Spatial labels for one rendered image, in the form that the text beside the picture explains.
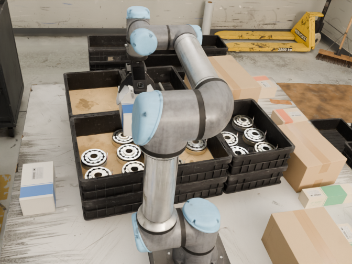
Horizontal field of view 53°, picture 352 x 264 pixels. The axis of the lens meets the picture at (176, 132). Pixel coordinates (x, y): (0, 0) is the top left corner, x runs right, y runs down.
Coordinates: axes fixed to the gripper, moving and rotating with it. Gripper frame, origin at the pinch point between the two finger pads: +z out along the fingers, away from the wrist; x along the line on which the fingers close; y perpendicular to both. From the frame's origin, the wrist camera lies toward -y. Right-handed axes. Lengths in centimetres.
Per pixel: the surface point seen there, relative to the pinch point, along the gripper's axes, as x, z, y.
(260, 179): -54, 35, -12
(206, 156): -31.3, 27.9, -1.1
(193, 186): -21.4, 30.3, -15.5
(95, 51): 11, 51, 159
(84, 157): 20.7, 24.9, 1.0
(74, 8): 29, 73, 329
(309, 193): -73, 35, -22
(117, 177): 9.3, 18.2, -18.6
